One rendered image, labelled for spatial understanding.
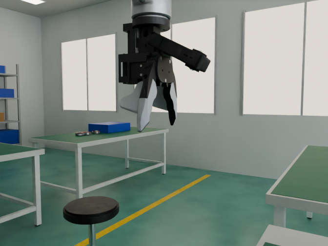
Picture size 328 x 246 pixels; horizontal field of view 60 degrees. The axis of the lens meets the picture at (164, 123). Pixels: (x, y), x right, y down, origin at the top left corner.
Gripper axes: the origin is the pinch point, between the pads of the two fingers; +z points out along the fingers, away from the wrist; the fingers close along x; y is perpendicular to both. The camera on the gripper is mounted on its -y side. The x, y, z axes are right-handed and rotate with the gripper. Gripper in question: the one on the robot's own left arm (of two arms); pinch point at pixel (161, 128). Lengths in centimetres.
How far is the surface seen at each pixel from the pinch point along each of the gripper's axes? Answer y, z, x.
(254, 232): 5, 115, -217
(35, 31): 564, -178, -483
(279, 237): -20, 40, -51
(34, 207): 197, 96, -143
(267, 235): -17, 40, -51
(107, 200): 84, 59, -101
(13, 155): 196, 43, -121
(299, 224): -35, 115, -251
